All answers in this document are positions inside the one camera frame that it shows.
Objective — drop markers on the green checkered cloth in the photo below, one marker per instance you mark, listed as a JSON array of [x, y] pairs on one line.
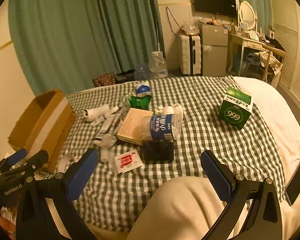
[[195, 135]]

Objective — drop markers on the white oval mirror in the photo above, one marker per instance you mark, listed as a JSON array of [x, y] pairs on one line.
[[247, 13]]

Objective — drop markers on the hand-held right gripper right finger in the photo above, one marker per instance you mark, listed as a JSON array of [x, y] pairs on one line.
[[217, 177]]

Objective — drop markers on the white duvet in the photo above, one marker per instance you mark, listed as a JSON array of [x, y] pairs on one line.
[[277, 120]]

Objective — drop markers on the silver small fridge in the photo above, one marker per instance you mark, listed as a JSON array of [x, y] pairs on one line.
[[213, 52]]

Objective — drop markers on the blue and white crumpled packet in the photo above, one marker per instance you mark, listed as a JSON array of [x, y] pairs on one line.
[[143, 89]]

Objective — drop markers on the white and red sachet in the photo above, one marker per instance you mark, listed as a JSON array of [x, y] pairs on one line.
[[127, 161]]

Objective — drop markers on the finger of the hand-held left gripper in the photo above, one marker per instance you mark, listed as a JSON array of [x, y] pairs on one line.
[[15, 156], [37, 158]]

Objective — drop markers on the black glossy package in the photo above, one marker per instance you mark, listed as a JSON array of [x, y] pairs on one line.
[[157, 152]]

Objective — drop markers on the crumpled white wrapper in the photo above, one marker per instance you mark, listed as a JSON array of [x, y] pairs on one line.
[[106, 140]]

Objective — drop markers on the white suitcase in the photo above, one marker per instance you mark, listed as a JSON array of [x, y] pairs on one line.
[[188, 55]]

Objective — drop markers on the black wall television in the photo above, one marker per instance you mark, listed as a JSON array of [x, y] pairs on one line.
[[213, 2]]

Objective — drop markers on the black smartphone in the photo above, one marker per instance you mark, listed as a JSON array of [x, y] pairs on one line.
[[296, 182]]

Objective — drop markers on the crushed blue label water bottle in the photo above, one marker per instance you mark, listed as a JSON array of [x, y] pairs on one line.
[[160, 127]]

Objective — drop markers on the brown patterned box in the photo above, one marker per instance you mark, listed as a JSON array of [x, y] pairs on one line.
[[103, 80]]

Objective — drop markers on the tan flat box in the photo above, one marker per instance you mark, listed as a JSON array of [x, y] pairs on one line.
[[128, 127]]

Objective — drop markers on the white clothes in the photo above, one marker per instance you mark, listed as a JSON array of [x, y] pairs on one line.
[[270, 61]]

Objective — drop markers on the green plastic bag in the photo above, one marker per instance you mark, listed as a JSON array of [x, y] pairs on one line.
[[138, 102]]

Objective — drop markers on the large clear water jug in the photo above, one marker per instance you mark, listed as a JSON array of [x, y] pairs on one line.
[[141, 72], [158, 65]]

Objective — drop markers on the black garment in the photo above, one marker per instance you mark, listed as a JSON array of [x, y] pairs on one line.
[[275, 42]]

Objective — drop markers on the crushed clear plastic bottle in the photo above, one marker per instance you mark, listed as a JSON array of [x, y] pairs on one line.
[[124, 102]]

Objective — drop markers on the wooden chair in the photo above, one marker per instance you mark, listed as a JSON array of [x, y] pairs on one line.
[[277, 51]]

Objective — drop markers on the clear plastic bag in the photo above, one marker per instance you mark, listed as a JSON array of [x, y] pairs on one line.
[[190, 28]]

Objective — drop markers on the silver ointment tube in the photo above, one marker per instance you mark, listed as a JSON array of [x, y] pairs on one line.
[[106, 126]]

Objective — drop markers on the white louvered wardrobe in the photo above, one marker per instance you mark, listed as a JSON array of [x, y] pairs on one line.
[[295, 55]]

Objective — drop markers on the green medicine box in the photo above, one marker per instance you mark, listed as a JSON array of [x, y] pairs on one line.
[[232, 115]]

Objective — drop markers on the red and white tube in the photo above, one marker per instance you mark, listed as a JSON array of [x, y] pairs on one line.
[[116, 123]]

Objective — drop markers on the crumpled white tissue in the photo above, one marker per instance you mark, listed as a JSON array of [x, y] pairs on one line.
[[168, 110]]

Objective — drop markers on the brown cardboard box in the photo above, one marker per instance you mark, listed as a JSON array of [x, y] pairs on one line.
[[40, 120]]

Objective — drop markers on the white dressing table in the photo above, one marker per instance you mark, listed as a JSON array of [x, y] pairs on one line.
[[240, 40]]

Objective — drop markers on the person's leg in beige pants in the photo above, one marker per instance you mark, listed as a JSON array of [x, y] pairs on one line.
[[185, 210]]

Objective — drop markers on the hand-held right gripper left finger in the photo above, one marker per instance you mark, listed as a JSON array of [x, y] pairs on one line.
[[81, 177]]

